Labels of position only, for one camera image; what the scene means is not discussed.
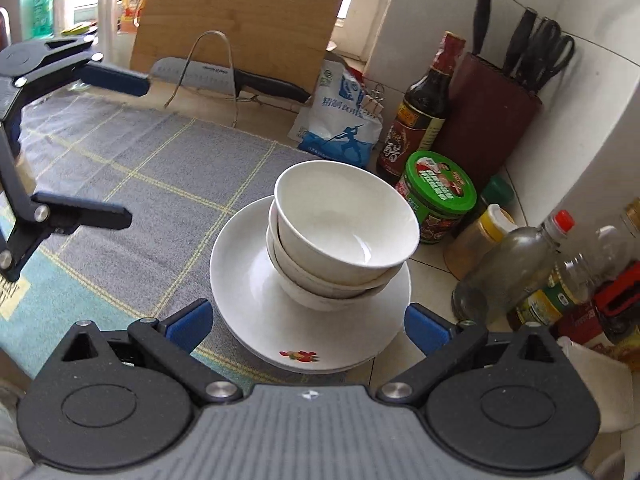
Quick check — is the dark vinegar bottle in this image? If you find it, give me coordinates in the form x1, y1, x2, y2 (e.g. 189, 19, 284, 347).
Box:
375, 32, 465, 186

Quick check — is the plastic oil bottle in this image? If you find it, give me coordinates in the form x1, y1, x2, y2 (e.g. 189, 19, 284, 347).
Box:
506, 223, 639, 330

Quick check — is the white ceramic bowl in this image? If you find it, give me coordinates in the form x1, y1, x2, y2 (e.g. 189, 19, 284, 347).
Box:
273, 160, 420, 286

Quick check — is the clear glass bottle red cap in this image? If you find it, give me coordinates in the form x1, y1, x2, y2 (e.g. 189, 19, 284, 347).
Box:
451, 209, 575, 326

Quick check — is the green cap small jar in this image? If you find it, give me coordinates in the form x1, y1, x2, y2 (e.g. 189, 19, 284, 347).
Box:
477, 174, 515, 212

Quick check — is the green detergent bottle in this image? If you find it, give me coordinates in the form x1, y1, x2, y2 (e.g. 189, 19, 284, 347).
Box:
32, 0, 53, 38

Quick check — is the white plate fruit print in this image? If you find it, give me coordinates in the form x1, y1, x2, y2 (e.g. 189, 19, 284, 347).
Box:
209, 196, 411, 367

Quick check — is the green lid mushroom sauce jar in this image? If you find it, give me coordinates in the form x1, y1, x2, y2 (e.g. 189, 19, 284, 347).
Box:
395, 151, 477, 244

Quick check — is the blue white salt bag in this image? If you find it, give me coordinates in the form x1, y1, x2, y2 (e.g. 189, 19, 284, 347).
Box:
288, 60, 382, 169

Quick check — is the yellow lid spice jar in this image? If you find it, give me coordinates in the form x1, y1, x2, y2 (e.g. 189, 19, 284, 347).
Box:
442, 204, 518, 280

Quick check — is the brown knife block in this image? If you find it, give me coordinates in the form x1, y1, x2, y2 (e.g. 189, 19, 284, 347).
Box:
431, 52, 542, 191

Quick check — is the grey checked cloth mat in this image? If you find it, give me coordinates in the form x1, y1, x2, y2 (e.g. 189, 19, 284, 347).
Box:
1, 90, 305, 375

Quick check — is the kitchen cleaver knife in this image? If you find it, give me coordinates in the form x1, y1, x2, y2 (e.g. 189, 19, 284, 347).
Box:
150, 56, 310, 104

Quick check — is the wire rack stand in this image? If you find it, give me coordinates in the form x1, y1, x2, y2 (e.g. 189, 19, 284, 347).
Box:
153, 29, 239, 127

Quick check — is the wooden cutting board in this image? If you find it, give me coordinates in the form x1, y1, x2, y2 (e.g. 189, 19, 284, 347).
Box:
130, 0, 342, 92

